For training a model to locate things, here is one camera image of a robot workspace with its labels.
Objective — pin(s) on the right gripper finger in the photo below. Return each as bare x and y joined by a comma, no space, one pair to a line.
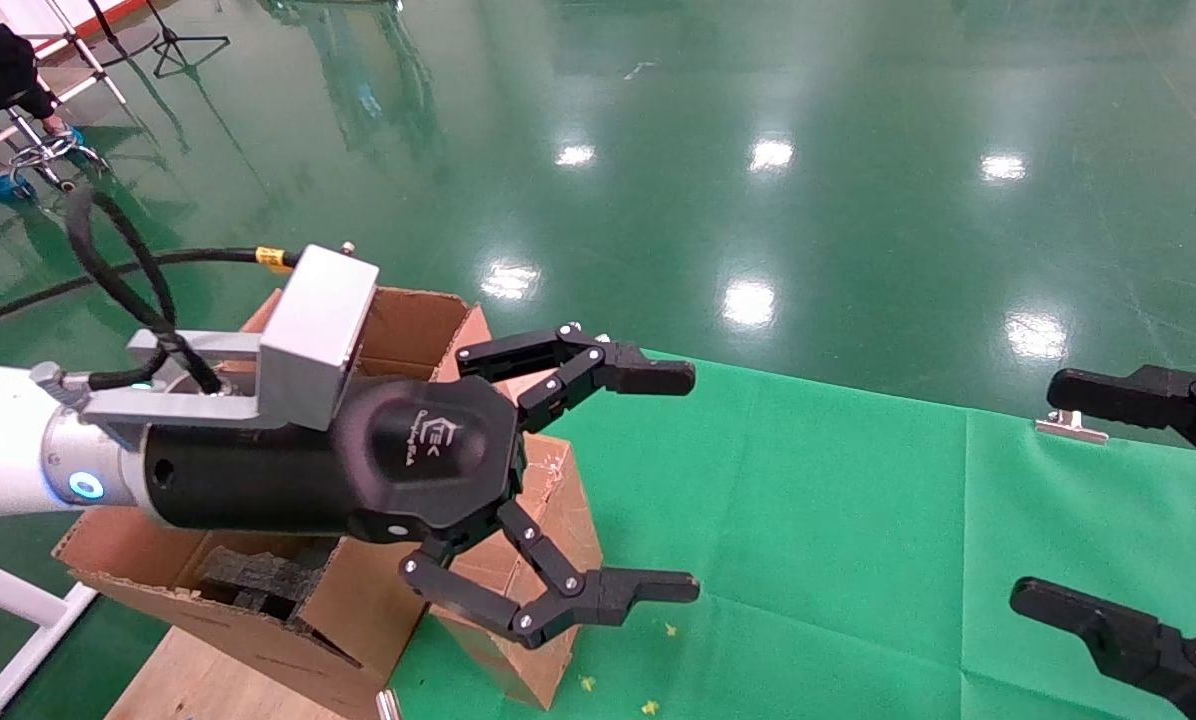
1128,395
1128,640

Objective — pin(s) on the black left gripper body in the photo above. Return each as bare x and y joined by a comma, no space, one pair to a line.
408,460

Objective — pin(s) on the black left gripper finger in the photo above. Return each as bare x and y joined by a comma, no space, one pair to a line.
648,377
638,588

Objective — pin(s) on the small brown cardboard box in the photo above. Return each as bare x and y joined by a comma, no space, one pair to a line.
563,500

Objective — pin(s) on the large open cardboard carton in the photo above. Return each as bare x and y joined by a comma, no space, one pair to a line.
358,605

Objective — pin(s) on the silver metal binder clip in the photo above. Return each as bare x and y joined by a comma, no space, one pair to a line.
1070,428
389,706

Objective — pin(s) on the black foam block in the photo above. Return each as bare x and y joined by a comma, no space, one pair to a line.
258,575

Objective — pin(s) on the green table cloth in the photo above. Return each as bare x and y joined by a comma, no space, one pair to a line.
858,550

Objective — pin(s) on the white metal shelf cart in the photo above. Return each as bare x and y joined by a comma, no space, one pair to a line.
8,595

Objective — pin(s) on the chrome swivel stool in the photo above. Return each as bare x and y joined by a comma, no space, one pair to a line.
48,152

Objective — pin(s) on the black tripod stand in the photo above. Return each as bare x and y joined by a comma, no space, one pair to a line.
173,45

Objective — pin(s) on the black upright stand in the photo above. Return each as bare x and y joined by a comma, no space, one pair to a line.
123,40

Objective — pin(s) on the white work table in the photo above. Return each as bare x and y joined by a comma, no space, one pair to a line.
28,15

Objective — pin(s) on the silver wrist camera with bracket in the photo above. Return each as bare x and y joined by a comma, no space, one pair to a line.
318,320

